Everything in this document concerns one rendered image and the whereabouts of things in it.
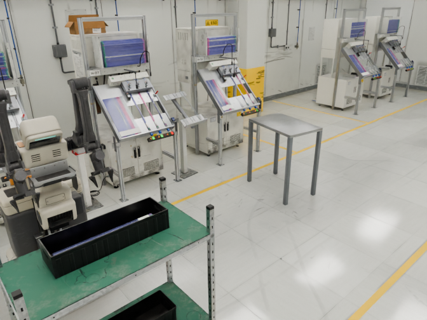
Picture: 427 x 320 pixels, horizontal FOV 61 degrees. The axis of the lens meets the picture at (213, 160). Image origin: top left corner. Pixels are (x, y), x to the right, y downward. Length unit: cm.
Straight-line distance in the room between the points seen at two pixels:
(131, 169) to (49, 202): 200
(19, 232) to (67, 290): 133
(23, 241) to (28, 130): 93
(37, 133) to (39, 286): 98
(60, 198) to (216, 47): 317
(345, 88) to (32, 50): 550
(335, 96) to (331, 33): 121
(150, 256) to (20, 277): 55
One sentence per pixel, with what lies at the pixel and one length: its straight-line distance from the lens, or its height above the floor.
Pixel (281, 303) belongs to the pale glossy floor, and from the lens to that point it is 286.
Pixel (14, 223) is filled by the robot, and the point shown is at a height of 62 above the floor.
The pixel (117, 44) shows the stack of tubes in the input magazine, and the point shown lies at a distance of 423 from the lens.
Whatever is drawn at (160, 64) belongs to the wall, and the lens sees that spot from 633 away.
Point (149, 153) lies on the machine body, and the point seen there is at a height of 33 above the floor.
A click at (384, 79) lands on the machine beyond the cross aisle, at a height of 43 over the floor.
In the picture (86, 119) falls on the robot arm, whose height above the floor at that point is 140.
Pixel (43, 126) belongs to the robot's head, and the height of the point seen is 135.
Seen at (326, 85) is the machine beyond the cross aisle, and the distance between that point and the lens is 787.
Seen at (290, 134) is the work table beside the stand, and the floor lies 80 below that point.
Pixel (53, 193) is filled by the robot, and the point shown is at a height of 88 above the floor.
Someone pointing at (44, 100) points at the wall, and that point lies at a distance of 560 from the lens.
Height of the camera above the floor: 200
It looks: 23 degrees down
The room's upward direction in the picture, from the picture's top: 1 degrees counter-clockwise
